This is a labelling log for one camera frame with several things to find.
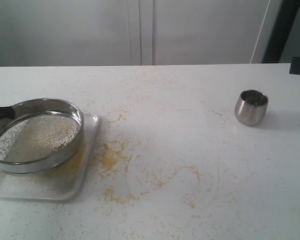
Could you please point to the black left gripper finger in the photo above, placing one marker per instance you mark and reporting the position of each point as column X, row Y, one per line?
column 7, row 112

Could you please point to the round steel mesh sieve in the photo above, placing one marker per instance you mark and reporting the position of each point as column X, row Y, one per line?
column 38, row 107

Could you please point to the yellow fine grains on tray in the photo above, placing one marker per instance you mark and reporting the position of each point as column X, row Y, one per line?
column 70, row 167

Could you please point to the white square tray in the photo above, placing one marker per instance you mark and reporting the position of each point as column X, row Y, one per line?
column 39, row 187

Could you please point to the stainless steel cup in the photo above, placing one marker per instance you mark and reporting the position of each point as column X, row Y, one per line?
column 251, row 107

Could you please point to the white cabinet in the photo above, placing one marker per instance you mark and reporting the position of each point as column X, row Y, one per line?
column 134, row 32

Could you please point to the pile of sieved grains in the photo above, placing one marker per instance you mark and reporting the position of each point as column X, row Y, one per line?
column 37, row 138

